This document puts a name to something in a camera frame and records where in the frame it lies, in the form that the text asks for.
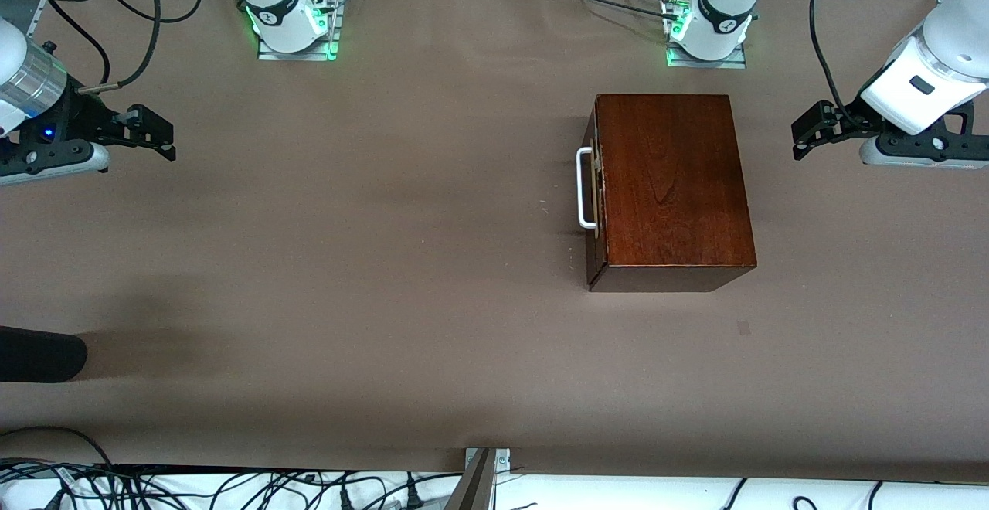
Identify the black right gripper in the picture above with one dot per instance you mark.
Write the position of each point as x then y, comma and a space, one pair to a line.
77, 117

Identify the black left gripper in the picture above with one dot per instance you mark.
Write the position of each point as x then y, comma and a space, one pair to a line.
852, 121

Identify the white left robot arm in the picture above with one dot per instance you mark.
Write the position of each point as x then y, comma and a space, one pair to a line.
722, 0

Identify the dark brown wooden cabinet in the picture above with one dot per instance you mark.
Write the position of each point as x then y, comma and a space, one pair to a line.
680, 185

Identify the black foam cylinder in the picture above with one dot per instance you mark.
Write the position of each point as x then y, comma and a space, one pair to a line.
39, 355

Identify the brown paper table cover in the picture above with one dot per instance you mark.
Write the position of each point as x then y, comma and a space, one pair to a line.
386, 301

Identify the grey metal beam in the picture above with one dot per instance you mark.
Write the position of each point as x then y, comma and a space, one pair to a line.
473, 491

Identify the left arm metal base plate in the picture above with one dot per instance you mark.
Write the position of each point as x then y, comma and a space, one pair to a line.
707, 62

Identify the aluminium frame profile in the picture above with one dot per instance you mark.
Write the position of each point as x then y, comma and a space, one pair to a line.
36, 19

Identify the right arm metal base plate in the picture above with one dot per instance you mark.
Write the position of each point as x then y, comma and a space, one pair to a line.
297, 55

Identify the silver metal bracket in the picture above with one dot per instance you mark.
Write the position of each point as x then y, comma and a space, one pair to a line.
504, 460

